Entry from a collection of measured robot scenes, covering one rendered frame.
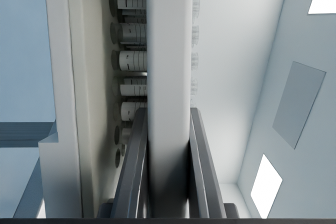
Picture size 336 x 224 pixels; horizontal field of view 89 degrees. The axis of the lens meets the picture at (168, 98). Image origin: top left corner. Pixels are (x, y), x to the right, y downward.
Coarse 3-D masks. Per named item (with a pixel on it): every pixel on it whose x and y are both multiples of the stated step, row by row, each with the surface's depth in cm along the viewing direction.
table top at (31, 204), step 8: (32, 176) 27; (40, 176) 27; (32, 184) 26; (40, 184) 26; (24, 192) 25; (32, 192) 25; (40, 192) 25; (24, 200) 25; (32, 200) 25; (40, 200) 25; (16, 208) 24; (24, 208) 24; (32, 208) 24; (40, 208) 24; (16, 216) 24; (24, 216) 24; (32, 216) 24; (40, 216) 24
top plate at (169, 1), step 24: (168, 0) 7; (168, 24) 7; (168, 48) 7; (168, 72) 7; (168, 96) 8; (168, 120) 8; (168, 144) 8; (168, 168) 8; (168, 192) 8; (168, 216) 8
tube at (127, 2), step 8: (112, 0) 10; (120, 0) 10; (128, 0) 11; (136, 0) 11; (144, 0) 11; (192, 0) 11; (112, 8) 11; (120, 8) 11; (128, 8) 11; (136, 8) 11; (144, 8) 11; (192, 8) 11; (128, 16) 11; (136, 16) 11; (144, 16) 11; (192, 16) 11
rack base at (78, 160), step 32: (64, 0) 7; (96, 0) 9; (64, 32) 7; (96, 32) 9; (64, 64) 7; (96, 64) 9; (64, 96) 8; (96, 96) 9; (64, 128) 8; (96, 128) 9; (64, 160) 8; (96, 160) 9; (64, 192) 8; (96, 192) 9
